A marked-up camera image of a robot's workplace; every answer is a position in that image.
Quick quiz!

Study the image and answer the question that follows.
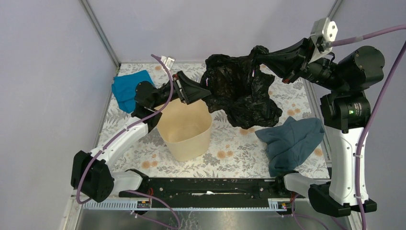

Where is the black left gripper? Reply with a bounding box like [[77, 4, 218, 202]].
[[151, 70, 211, 108]]

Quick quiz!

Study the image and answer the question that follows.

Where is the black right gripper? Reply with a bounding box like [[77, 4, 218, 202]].
[[257, 35, 346, 92]]

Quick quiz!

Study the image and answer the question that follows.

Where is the black plastic trash bag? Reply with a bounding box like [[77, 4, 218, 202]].
[[200, 46, 282, 129]]

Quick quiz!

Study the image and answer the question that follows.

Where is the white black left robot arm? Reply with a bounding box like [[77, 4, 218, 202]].
[[71, 71, 211, 204]]

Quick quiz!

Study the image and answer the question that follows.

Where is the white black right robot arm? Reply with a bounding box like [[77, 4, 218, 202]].
[[257, 38, 385, 217]]

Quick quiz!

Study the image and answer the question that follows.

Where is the beige plastic trash bin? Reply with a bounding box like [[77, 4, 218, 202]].
[[157, 99, 213, 162]]

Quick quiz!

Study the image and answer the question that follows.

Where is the bright blue folded cloth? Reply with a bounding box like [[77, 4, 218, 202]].
[[112, 70, 153, 114]]

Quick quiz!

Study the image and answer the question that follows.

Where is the dark teal crumpled cloth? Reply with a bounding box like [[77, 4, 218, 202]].
[[255, 116, 325, 177]]

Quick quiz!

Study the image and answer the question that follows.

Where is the grey metal front tray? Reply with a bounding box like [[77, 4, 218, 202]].
[[63, 199, 338, 230]]

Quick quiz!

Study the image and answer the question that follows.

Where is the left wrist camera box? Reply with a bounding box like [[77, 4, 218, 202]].
[[161, 56, 175, 70]]

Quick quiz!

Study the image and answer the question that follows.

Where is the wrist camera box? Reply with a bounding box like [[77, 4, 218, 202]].
[[161, 56, 175, 70], [309, 17, 338, 63]]

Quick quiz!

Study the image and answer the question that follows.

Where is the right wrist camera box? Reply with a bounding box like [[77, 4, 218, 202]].
[[309, 17, 338, 63]]

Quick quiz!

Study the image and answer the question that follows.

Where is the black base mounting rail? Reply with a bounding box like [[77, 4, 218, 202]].
[[119, 177, 292, 208]]

